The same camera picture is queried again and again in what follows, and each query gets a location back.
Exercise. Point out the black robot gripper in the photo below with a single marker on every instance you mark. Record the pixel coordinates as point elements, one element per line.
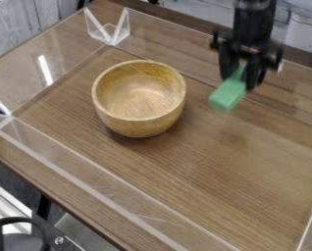
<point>247,41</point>

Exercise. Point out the green rectangular block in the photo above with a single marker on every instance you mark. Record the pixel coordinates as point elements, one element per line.
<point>229,93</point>

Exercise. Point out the light wooden bowl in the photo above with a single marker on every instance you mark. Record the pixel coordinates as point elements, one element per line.
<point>139,97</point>

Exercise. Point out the white cylindrical container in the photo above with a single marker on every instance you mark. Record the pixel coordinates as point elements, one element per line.
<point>298,32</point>

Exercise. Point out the black table leg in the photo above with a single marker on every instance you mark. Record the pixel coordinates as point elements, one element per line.
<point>43,207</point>

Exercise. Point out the clear acrylic corner bracket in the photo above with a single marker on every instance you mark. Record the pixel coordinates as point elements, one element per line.
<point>108,34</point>

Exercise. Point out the clear acrylic tray wall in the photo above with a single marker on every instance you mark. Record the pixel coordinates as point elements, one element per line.
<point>219,184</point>

